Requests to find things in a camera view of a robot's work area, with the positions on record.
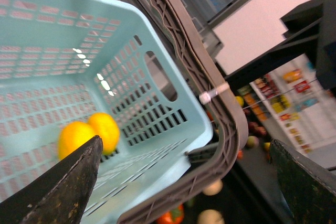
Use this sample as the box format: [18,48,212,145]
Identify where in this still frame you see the white zip tie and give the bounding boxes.
[198,82,229,104]

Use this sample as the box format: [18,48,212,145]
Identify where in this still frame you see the cream pear front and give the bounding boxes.
[197,209,225,224]

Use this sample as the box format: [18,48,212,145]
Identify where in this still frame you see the grey basket handle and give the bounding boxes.
[118,0,248,223]

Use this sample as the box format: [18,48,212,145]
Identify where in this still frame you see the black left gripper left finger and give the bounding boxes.
[1,136,103,223]

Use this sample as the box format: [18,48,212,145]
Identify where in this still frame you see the yellow lemon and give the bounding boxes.
[88,112,120,156]
[57,121,95,160]

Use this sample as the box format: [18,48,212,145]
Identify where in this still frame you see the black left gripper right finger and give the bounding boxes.
[269,139,335,223]

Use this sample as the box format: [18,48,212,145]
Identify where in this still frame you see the cream pear left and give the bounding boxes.
[202,179,223,196]

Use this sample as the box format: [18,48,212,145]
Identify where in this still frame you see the cream pear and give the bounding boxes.
[202,179,223,196]
[197,209,225,224]

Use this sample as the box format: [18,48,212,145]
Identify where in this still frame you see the light blue shopping basket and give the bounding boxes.
[1,0,213,223]

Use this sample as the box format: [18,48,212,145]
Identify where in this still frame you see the orange persimmon green calyx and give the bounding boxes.
[155,204,184,224]

